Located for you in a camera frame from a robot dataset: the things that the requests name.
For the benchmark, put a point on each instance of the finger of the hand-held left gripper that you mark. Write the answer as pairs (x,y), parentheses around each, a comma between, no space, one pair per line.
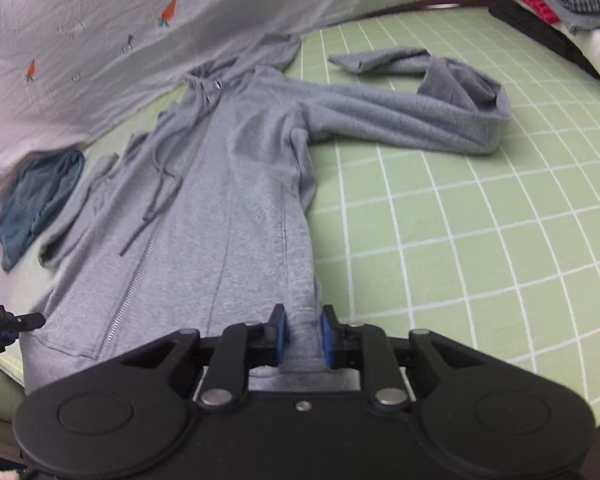
(27,321)

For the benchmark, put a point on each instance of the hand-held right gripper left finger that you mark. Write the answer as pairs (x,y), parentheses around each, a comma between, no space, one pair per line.
(279,335)

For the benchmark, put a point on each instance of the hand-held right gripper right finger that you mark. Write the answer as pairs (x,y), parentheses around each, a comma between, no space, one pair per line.
(326,340)

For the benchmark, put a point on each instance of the grey zip hoodie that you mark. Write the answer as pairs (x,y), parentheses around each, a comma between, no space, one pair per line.
(240,185)

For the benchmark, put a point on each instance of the blue denim jeans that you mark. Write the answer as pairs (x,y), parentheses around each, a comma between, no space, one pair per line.
(40,200)

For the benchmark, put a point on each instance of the green checked bed sheet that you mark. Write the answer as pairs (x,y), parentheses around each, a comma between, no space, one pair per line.
(455,210)

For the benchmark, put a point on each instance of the grey carrot print sheet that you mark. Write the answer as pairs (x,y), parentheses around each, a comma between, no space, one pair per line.
(105,35)

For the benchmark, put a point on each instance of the black folded garment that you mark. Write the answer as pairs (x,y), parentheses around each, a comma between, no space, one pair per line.
(540,35)

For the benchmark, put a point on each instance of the grey folded garment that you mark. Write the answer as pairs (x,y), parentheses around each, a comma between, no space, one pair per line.
(587,21)

